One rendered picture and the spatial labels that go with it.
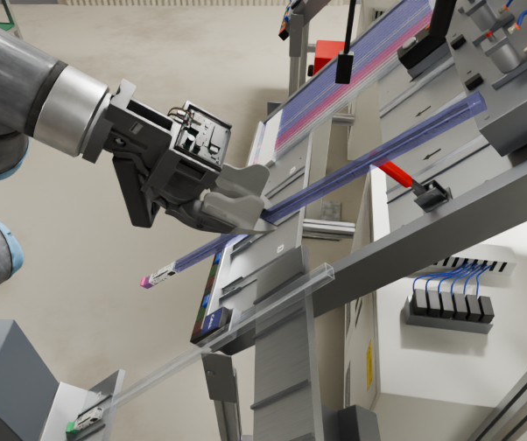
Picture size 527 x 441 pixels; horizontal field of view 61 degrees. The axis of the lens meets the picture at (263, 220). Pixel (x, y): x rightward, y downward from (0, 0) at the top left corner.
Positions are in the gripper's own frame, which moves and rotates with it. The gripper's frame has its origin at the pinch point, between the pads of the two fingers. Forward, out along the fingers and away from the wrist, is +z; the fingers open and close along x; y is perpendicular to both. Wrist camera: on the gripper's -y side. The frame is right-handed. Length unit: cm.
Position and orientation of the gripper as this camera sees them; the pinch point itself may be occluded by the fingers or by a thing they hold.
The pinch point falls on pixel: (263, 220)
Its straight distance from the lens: 51.3
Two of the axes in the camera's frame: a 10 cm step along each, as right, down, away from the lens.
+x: 1.3, -7.8, 6.1
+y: 5.2, -4.7, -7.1
